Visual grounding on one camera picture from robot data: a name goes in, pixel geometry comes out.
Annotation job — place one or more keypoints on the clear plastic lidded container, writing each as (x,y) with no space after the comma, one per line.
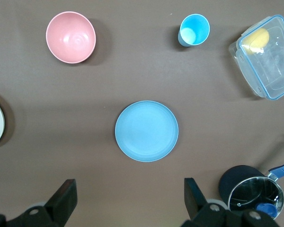
(274,71)

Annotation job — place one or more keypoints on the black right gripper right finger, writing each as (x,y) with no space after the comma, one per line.
(195,203)

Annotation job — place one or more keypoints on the blue plate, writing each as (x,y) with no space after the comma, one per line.
(146,131)

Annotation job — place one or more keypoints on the yellow sponge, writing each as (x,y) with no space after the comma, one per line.
(255,40)

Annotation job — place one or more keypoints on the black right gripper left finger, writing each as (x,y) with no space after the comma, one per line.
(61,203)

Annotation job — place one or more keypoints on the pink bowl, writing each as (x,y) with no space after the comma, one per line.
(71,37)

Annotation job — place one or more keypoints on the blue plastic cup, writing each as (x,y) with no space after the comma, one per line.
(196,29)

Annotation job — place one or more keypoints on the brown table cloth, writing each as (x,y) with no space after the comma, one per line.
(142,78)

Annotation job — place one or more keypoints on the small blue cap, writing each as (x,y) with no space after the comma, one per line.
(266,209)

